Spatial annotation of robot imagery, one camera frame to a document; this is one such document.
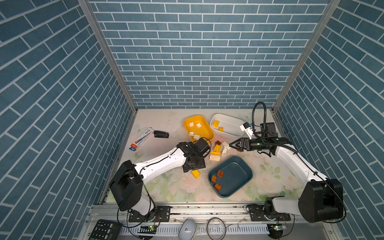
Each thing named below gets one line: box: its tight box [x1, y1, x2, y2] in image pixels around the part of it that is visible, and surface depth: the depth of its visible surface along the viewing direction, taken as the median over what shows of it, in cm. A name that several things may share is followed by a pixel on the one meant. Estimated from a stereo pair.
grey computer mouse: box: [178, 218, 197, 240], surface depth 64 cm
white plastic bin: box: [210, 113, 246, 138], surface depth 112 cm
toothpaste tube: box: [129, 127, 155, 152], surface depth 103 cm
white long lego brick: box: [209, 154, 221, 161], surface depth 95 cm
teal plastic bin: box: [207, 155, 253, 198], surface depth 87 cm
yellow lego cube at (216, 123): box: [213, 120, 220, 128], surface depth 113 cm
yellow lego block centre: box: [213, 144, 221, 152], surface depth 98 cm
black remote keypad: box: [88, 219, 123, 240], surface depth 69 cm
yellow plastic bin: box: [183, 115, 215, 142], surface depth 110 cm
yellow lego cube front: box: [191, 169, 201, 179], surface depth 87 cm
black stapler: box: [153, 130, 170, 139], surface depth 105 cm
